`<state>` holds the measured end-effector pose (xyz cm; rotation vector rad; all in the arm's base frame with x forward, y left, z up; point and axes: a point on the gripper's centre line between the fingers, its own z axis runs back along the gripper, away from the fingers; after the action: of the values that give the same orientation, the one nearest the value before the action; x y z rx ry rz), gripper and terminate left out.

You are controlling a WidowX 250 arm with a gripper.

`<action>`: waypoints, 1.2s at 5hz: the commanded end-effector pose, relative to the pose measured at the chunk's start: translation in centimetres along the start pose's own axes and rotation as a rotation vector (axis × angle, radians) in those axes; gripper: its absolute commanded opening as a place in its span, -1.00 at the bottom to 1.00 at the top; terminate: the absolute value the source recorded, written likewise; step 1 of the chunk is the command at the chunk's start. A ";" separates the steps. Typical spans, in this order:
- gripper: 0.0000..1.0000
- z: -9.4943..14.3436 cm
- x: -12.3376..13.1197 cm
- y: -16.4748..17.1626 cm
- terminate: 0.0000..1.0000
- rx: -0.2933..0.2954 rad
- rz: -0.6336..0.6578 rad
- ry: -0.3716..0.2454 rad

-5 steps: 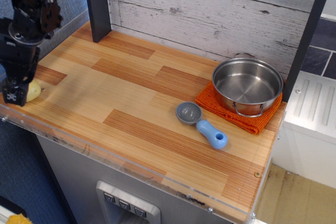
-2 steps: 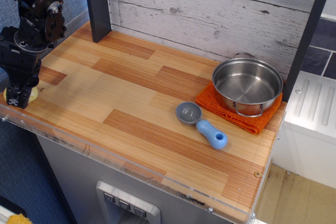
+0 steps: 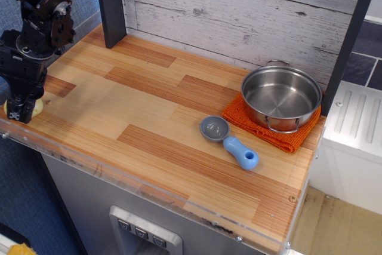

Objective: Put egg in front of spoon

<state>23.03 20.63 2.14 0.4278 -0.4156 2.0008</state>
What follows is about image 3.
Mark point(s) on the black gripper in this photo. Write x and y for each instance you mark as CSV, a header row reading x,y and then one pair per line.
x,y
21,78

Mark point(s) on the yellow potato-shaped egg toy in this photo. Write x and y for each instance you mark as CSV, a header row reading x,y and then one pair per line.
x,y
39,105

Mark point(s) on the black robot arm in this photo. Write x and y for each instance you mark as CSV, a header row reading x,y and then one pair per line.
x,y
47,29

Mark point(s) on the yellow black object bottom left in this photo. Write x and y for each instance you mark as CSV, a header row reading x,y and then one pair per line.
x,y
21,249

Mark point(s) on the silver dispenser button panel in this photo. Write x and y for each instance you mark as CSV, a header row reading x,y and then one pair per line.
x,y
136,235

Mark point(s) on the orange knitted cloth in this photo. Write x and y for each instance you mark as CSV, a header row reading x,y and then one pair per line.
x,y
289,143

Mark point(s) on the clear acrylic edge guard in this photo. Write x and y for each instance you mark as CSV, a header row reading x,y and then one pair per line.
x,y
173,178

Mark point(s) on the stainless steel pot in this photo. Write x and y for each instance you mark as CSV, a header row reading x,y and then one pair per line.
x,y
280,97

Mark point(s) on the white ribbed side counter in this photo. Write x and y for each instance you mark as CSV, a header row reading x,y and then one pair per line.
x,y
348,158

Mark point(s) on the dark grey left post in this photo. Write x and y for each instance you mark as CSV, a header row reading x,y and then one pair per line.
x,y
113,21

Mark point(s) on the dark grey post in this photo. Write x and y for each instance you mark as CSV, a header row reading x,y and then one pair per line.
x,y
349,41
113,21

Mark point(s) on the grey scoop with blue handle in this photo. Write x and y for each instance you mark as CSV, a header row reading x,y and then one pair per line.
x,y
217,129

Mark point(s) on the dark grey right post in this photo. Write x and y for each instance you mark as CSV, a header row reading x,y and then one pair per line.
x,y
349,41

